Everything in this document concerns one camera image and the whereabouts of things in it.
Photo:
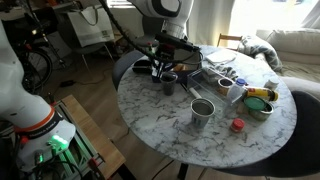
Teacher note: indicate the dark chair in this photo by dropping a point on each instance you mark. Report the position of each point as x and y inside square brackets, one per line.
[300, 140]

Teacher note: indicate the wooden chair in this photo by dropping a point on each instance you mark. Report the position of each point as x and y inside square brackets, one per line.
[230, 36]

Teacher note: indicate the patterned cloth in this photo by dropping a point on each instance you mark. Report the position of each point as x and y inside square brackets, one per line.
[220, 71]

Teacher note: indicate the green bottle red cap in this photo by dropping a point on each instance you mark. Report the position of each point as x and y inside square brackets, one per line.
[151, 49]

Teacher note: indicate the bicycle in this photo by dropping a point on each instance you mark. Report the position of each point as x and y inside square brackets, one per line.
[36, 66]

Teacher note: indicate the dark cup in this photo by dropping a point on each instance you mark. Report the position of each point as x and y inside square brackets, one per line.
[168, 87]

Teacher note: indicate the grey upholstered chair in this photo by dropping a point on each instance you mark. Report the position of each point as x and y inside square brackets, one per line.
[125, 65]

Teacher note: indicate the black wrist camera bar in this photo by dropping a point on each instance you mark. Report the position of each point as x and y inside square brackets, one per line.
[180, 41]

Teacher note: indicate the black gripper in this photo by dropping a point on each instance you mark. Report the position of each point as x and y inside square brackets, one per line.
[165, 54]

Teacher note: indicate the cream sofa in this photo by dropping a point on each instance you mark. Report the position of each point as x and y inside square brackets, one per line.
[296, 50]

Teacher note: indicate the black cup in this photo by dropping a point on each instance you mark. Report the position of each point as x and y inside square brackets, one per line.
[141, 67]

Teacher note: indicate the grey folding chair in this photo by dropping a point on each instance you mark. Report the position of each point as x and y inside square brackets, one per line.
[88, 49]

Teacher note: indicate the dark cardboard box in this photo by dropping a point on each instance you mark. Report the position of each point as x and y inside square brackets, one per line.
[186, 76]

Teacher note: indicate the white paper bag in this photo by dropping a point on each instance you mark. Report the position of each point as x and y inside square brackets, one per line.
[91, 25]

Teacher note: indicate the can with green lid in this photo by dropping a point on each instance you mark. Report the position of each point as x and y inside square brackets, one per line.
[258, 108]

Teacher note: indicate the grey patterned blanket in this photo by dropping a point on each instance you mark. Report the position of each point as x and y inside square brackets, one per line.
[261, 50]

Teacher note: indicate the brown cup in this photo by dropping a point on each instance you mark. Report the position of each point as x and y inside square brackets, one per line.
[225, 86]

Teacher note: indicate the wooden board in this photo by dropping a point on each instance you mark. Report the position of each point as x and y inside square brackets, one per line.
[93, 133]

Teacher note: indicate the light grey curtain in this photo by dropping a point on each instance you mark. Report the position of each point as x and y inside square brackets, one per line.
[210, 20]

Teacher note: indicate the yellow bottle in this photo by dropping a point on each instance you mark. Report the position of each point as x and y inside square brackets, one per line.
[261, 93]

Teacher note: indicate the metal robot stand frame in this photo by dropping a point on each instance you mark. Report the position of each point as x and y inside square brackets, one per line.
[76, 150]

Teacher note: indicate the clear plastic container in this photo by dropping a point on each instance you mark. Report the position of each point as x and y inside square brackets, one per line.
[213, 97]

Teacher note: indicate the black table leg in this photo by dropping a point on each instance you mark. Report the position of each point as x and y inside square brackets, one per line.
[182, 171]

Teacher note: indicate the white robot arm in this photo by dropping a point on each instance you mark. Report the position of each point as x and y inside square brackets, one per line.
[20, 100]

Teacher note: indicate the white cylinder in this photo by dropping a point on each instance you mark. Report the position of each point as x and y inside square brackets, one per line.
[195, 92]

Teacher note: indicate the silver cup with blue stripes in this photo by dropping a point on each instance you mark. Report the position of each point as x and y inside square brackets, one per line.
[201, 116]

